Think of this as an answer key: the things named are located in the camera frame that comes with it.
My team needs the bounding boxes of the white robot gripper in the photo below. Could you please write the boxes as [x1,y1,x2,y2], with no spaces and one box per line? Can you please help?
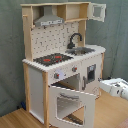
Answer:
[99,78,128,98]

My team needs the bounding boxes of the white oven door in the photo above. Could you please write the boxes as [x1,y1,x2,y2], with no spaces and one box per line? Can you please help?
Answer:
[49,86,96,128]

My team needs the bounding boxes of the wooden toy kitchen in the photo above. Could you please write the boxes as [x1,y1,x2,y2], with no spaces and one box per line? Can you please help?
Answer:
[22,2,105,128]

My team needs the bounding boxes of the white cabinet door with dispenser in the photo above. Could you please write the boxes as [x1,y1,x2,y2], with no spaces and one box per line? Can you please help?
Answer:
[81,55,102,96]

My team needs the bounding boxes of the grey metal sink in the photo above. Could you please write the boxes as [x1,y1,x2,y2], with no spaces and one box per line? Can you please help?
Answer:
[66,47,94,56]

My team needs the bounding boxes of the left red oven knob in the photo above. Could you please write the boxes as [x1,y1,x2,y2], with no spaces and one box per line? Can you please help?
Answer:
[54,73,60,79]

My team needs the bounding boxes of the black toy faucet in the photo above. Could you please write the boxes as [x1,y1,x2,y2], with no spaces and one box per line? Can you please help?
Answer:
[67,33,82,49]

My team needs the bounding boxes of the black stovetop red burners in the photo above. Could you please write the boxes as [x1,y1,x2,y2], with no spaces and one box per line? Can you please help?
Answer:
[34,53,71,67]

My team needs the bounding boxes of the white microwave door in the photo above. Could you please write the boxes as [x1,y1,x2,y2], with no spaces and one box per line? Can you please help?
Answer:
[88,3,106,22]

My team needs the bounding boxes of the grey range hood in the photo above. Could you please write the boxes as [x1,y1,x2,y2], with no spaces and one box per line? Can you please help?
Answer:
[35,5,64,27]

